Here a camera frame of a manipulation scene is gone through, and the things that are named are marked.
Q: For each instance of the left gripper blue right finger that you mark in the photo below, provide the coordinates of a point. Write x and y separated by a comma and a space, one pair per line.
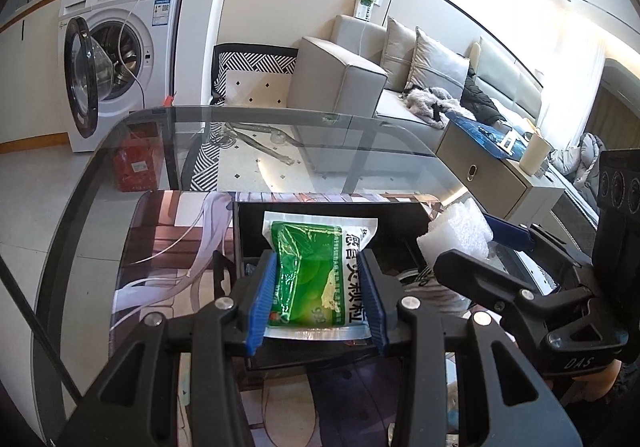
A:
371, 282

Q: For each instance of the anime printed desk mat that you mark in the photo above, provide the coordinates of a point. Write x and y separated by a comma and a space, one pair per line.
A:
186, 249

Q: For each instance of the grey fluffy blanket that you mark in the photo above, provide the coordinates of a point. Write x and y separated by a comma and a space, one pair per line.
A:
433, 105

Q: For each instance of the black cardboard box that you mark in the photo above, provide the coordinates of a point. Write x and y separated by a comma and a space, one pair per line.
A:
401, 219

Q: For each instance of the person right hand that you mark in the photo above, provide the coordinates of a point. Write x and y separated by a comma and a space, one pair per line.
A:
589, 387

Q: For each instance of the black patterned chair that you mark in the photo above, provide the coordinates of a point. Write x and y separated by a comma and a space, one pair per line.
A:
252, 75

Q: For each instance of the white cup on cabinet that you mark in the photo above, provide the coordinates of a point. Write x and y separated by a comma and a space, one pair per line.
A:
536, 151

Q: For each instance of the white front-load washing machine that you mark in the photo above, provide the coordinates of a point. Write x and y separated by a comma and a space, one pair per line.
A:
117, 57

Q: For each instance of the beige sofa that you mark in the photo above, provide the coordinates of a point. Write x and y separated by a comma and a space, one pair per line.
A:
342, 74

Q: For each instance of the red box on floor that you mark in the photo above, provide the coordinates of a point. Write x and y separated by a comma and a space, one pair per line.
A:
145, 158

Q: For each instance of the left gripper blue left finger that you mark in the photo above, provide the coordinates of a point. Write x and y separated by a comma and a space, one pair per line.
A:
260, 293

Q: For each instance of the wall tissue holder green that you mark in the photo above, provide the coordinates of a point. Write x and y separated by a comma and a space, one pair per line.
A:
363, 9

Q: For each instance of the black jacket on sofa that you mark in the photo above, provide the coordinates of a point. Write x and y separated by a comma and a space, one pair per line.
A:
478, 102

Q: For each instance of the grey throw pillow front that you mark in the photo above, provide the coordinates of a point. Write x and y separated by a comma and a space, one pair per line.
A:
435, 65

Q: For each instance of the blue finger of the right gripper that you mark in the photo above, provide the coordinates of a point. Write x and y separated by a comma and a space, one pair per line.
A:
511, 236
478, 281

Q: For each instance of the beige throw pillow back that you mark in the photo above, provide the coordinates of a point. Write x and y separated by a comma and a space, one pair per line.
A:
396, 59

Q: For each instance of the beige side cabinet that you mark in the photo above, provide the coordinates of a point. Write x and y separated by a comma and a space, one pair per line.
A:
499, 186

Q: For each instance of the green medicine sachet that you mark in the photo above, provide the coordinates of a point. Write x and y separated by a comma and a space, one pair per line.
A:
317, 295

